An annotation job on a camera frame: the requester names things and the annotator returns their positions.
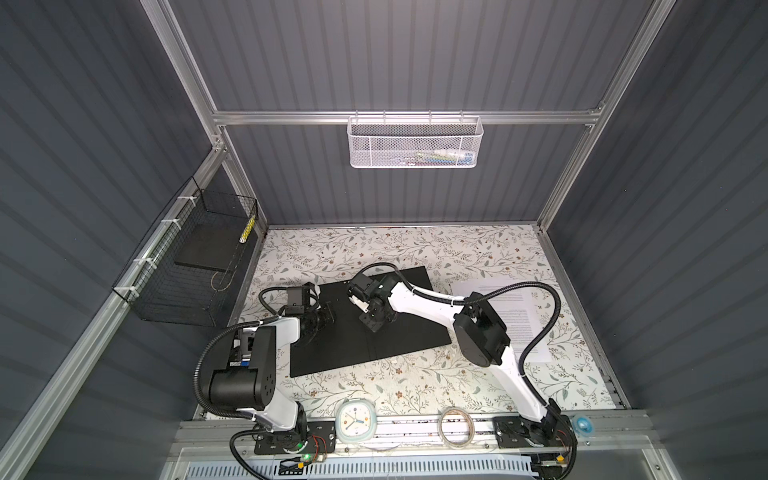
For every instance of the black wire basket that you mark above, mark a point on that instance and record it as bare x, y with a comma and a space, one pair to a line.
158, 290

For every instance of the yellow marker pen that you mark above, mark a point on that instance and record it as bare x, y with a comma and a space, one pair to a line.
243, 238

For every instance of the blue tape roll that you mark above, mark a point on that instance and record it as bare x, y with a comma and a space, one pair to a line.
583, 425

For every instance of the blue folder with black inside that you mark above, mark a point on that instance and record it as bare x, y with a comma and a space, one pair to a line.
344, 341

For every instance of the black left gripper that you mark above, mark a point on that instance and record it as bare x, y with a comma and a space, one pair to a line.
326, 314

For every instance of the white wire mesh basket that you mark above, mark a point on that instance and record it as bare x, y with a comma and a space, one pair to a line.
414, 142

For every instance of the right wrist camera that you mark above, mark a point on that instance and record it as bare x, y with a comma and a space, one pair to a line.
358, 298

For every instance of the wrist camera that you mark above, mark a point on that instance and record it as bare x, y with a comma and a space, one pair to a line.
358, 298
314, 295

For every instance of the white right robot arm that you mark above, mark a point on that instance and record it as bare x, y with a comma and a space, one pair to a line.
481, 333

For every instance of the black foam pad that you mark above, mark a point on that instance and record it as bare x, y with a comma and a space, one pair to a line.
212, 248

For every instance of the white ventilated cable duct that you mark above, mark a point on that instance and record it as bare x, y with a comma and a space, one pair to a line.
464, 466

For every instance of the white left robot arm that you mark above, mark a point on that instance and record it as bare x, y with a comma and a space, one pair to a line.
236, 374

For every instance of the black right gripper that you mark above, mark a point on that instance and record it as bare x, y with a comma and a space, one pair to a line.
371, 325

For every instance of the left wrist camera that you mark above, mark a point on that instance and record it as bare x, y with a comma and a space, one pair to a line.
314, 295

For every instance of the white printed paper files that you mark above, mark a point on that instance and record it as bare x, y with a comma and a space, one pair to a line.
524, 311

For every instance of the white square clock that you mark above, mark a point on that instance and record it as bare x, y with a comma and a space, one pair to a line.
356, 421

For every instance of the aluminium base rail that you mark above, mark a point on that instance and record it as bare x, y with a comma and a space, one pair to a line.
423, 434

